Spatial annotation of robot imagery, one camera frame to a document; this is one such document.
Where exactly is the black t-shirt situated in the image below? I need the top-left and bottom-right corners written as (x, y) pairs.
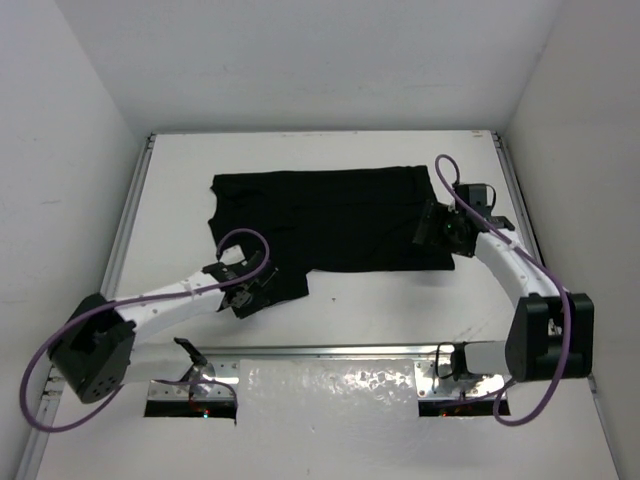
top-left (209, 166), bottom-right (455, 303)

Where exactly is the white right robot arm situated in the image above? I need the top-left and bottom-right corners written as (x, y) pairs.
top-left (413, 183), bottom-right (595, 382)

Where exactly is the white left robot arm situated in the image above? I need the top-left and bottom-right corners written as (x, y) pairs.
top-left (47, 253), bottom-right (279, 404)

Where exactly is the white front cover panel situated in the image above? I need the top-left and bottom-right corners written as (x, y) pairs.
top-left (38, 360), bottom-right (616, 479)

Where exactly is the aluminium table frame rail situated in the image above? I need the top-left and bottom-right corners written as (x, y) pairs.
top-left (42, 130), bottom-right (599, 401)

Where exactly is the black thin cable loop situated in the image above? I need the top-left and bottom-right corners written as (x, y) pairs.
top-left (435, 342), bottom-right (459, 389)

